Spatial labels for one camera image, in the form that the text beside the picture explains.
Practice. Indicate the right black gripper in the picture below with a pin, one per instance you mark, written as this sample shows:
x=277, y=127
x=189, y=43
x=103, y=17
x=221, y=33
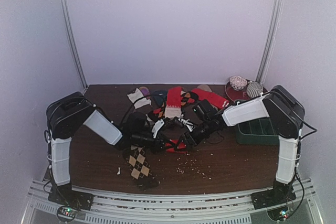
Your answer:
x=188, y=139

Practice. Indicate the tan brown sock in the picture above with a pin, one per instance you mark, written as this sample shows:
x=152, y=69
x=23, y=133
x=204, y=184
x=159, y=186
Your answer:
x=204, y=87

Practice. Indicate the left aluminium frame post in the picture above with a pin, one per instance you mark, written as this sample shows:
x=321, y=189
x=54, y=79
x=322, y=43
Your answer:
x=72, y=44

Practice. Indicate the brown beige argyle sock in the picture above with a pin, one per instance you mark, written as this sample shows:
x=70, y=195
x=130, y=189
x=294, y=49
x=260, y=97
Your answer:
x=140, y=169

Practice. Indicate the red sock white cuff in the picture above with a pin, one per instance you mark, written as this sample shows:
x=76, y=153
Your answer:
x=213, y=98

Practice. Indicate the white brown block sock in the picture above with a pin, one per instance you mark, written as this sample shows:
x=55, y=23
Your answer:
x=130, y=95

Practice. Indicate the white red patterned bowl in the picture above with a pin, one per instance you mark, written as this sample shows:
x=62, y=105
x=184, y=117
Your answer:
x=237, y=82

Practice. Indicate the dark blue sock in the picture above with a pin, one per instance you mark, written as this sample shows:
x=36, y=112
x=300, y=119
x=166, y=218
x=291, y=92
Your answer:
x=159, y=96

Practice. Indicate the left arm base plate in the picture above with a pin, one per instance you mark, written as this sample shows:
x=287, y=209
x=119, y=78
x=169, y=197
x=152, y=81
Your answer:
x=74, y=199

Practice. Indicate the orange brown argyle sock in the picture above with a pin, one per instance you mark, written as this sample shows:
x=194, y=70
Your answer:
x=187, y=98

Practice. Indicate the red white zigzag sock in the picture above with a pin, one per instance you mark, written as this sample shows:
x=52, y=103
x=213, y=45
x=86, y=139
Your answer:
x=173, y=103

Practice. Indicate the green divided organizer tray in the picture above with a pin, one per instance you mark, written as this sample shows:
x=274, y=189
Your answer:
x=257, y=132

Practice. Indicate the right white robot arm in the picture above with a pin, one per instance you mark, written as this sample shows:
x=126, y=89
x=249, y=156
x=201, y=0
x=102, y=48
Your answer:
x=285, y=112

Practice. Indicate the red snowflake sock pair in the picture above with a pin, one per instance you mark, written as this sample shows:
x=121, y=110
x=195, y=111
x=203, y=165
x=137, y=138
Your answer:
x=177, y=146

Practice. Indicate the aluminium frame post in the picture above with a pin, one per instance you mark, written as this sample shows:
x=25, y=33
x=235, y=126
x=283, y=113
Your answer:
x=270, y=42
x=72, y=44

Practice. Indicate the red round plate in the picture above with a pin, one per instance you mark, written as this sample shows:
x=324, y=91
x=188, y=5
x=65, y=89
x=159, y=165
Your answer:
x=238, y=95

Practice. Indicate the grey striped cup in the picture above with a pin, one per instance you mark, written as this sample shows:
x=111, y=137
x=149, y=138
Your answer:
x=254, y=89

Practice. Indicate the purple orange striped sock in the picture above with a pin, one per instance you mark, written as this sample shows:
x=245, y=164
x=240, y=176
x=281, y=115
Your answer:
x=141, y=95

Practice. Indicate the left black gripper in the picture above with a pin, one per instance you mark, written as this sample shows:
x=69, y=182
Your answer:
x=157, y=146

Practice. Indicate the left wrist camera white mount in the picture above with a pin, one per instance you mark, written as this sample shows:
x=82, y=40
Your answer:
x=156, y=127

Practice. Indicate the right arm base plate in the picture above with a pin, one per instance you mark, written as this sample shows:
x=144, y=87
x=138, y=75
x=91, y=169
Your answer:
x=270, y=198

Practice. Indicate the right aluminium frame post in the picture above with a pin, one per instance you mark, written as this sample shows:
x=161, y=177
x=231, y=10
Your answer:
x=270, y=42

